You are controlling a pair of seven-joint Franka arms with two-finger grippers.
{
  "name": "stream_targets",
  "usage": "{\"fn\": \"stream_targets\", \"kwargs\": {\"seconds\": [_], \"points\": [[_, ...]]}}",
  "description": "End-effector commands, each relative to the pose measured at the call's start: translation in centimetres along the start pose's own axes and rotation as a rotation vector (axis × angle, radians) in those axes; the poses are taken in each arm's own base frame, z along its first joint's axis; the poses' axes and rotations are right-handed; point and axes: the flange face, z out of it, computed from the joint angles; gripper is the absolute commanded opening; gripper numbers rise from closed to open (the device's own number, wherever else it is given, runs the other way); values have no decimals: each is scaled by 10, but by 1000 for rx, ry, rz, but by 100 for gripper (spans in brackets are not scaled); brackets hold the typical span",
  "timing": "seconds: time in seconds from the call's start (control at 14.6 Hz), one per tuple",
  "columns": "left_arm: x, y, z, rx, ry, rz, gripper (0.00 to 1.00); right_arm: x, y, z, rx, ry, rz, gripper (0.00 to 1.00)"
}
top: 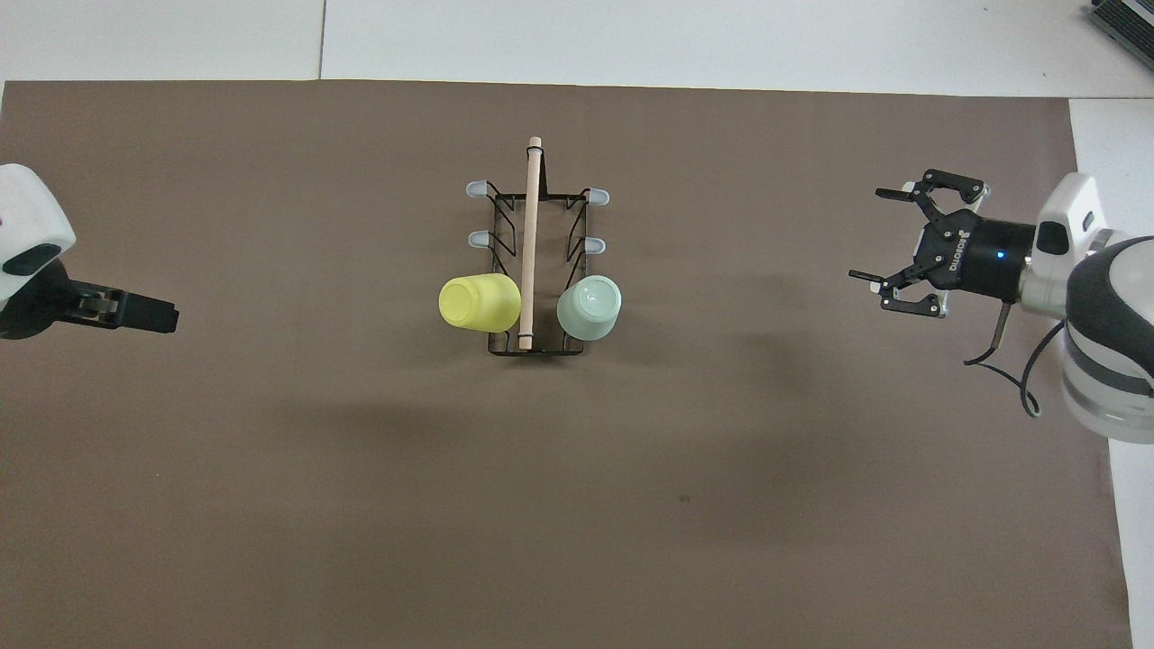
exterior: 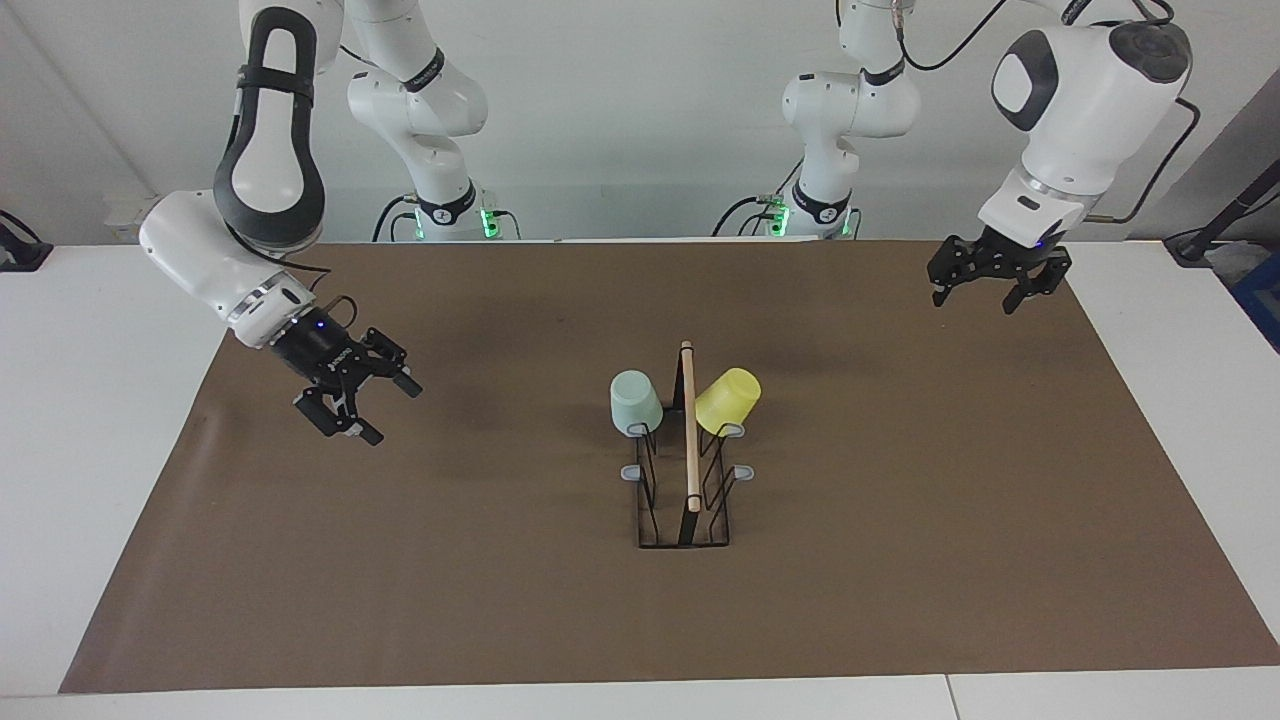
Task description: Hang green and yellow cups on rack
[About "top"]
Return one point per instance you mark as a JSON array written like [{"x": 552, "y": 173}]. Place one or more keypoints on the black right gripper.
[{"x": 983, "y": 257}]

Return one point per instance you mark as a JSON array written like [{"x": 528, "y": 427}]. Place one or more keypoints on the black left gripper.
[{"x": 36, "y": 311}]

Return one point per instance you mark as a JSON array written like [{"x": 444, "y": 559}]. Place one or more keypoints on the yellow plastic cup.
[{"x": 478, "y": 302}]

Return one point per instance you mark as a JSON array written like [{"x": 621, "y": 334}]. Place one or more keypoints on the pale green plastic cup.
[{"x": 590, "y": 311}]

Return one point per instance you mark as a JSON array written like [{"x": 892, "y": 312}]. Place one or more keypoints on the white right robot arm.
[{"x": 1109, "y": 361}]

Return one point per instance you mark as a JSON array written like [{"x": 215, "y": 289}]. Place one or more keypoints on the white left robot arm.
[{"x": 27, "y": 216}]

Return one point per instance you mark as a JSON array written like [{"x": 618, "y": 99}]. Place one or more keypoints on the grey ribbed device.
[{"x": 1127, "y": 18}]

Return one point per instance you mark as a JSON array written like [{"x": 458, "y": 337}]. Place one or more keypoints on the brown table mat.
[{"x": 631, "y": 496}]

